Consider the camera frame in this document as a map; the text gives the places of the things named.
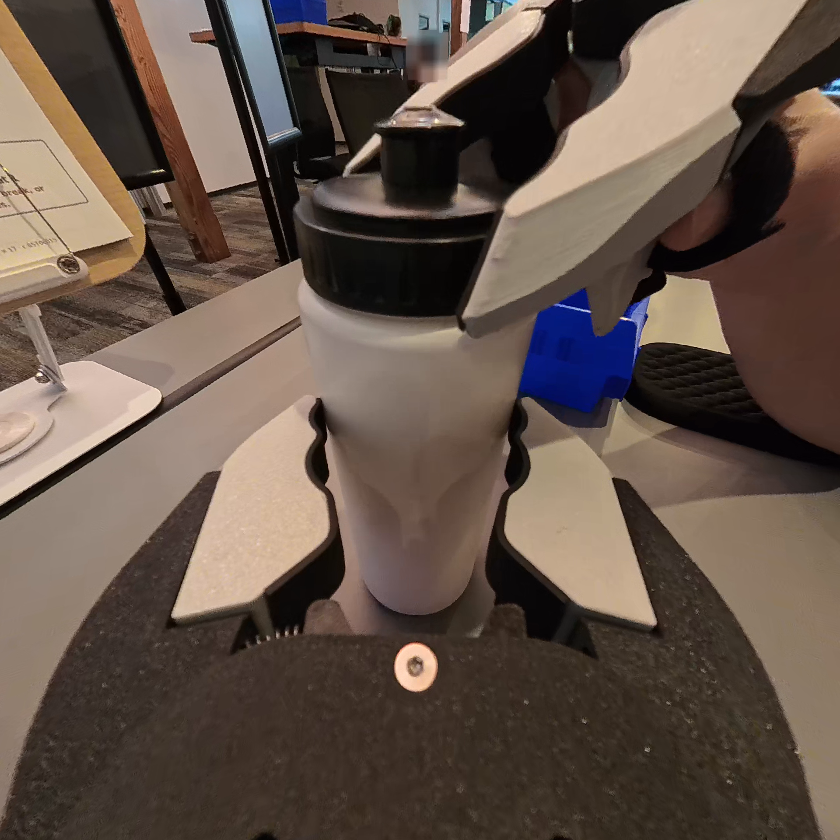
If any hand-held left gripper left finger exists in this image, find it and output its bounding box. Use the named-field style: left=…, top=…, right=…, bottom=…
left=171, top=395, right=347, bottom=641

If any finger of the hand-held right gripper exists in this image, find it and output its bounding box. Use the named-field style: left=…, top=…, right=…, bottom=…
left=457, top=0, right=816, bottom=339
left=343, top=0, right=573, bottom=188

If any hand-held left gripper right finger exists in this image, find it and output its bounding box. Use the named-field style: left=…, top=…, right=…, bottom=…
left=486, top=398, right=658, bottom=647

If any blue plastic bin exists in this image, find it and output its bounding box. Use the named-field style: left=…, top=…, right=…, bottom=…
left=521, top=289, right=652, bottom=414
left=270, top=0, right=328, bottom=26

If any white plastic bottle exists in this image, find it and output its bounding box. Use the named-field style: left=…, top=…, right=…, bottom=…
left=298, top=276, right=537, bottom=616

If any black bottle lid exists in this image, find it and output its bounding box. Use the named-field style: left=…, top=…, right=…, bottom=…
left=293, top=108, right=521, bottom=318

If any person's right forearm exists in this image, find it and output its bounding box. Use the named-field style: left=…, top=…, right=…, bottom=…
left=709, top=88, right=840, bottom=455

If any person's right hand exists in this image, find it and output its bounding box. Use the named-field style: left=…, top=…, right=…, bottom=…
left=663, top=176, right=739, bottom=253

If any black high-back chair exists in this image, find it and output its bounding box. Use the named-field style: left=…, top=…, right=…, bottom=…
left=326, top=69, right=422, bottom=160

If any wooden standing desk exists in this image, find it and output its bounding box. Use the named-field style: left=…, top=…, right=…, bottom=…
left=190, top=21, right=409, bottom=70

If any dark office chair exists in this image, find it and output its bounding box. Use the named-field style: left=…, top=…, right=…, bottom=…
left=287, top=66, right=349, bottom=181

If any white stand base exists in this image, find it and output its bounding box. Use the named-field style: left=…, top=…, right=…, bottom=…
left=0, top=305, right=163, bottom=508

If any black framed sign stand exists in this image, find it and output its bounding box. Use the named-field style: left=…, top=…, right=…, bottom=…
left=203, top=0, right=304, bottom=265

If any wooden document board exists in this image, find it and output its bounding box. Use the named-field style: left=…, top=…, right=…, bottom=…
left=0, top=0, right=147, bottom=317

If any printed instruction sheet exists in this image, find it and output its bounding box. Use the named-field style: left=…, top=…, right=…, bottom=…
left=0, top=49, right=135, bottom=282

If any wooden post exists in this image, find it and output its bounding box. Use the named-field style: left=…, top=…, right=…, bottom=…
left=108, top=0, right=232, bottom=265

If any metal page holder wire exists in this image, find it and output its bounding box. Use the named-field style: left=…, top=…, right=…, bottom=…
left=0, top=157, right=84, bottom=277

